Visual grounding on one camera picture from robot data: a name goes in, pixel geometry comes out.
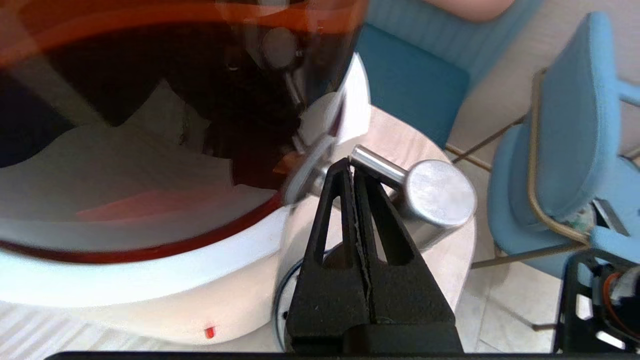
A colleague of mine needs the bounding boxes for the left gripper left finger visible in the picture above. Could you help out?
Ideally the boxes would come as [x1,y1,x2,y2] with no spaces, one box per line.
[285,158,374,351]

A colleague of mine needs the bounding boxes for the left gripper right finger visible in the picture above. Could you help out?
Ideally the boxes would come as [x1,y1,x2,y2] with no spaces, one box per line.
[353,166,457,328]

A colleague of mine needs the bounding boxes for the metal dispenser tap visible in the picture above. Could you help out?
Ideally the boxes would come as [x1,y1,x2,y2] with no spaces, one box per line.
[282,135,479,252]

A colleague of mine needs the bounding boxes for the teal ribbed sofa bench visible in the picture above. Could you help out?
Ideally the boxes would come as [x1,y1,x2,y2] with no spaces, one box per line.
[356,0,545,149]

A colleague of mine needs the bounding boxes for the light blue chair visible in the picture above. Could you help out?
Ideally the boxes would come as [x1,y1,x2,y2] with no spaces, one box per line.
[470,11,640,282]

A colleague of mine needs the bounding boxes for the pink bolster cushion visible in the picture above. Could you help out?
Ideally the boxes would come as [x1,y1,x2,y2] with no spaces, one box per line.
[425,0,517,24]

